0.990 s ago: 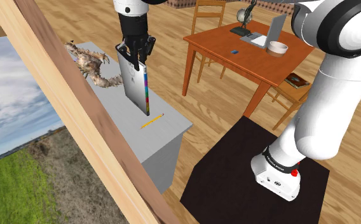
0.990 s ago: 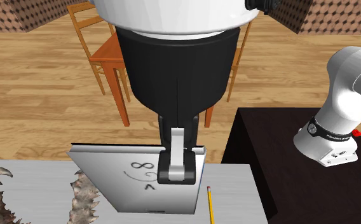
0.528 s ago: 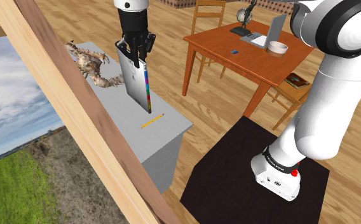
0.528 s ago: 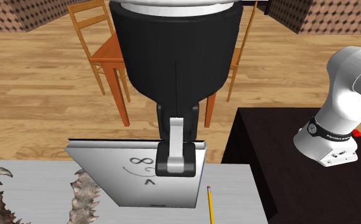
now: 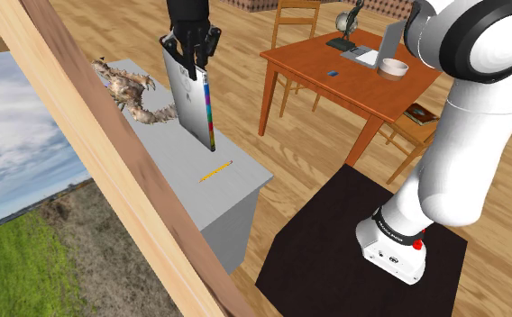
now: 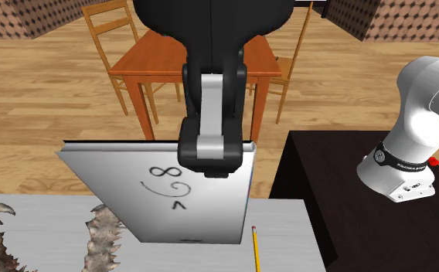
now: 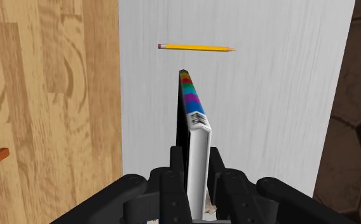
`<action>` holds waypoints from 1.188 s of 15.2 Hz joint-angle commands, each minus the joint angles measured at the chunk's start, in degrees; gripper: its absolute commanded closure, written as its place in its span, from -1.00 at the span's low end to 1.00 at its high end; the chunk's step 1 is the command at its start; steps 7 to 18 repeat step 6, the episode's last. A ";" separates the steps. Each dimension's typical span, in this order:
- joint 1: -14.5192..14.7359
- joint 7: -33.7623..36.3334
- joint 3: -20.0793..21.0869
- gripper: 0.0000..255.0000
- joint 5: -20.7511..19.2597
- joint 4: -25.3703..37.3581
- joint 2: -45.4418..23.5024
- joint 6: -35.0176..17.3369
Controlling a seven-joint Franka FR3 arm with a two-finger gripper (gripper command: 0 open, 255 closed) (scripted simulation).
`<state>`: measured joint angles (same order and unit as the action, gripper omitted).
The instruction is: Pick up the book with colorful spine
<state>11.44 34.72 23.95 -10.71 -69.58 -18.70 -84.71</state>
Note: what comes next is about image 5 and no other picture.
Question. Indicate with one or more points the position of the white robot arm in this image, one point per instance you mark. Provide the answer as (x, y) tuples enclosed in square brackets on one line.
[(467, 145)]

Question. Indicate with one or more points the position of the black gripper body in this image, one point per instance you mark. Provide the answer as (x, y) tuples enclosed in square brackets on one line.
[(188, 13)]

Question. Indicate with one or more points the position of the silver tablet with coloured edge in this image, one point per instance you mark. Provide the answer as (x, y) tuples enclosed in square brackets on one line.
[(192, 109)]

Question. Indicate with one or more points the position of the light wooden chair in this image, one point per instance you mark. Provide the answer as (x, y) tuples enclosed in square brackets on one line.
[(298, 13)]

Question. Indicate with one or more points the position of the spiky beige dragon figure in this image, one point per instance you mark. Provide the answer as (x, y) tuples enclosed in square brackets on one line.
[(128, 90)]

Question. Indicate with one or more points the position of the wooden chair with book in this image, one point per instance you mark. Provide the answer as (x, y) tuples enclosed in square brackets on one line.
[(414, 131)]

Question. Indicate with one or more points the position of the brown wooden table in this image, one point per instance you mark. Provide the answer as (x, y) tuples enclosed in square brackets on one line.
[(326, 87)]

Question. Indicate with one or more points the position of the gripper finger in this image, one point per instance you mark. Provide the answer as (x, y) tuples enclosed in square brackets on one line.
[(210, 43), (191, 55)]

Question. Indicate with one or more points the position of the yellow pencil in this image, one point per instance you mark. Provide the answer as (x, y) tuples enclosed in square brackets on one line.
[(215, 171)]

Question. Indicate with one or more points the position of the grey desk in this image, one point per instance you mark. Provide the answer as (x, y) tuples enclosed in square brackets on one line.
[(221, 193)]

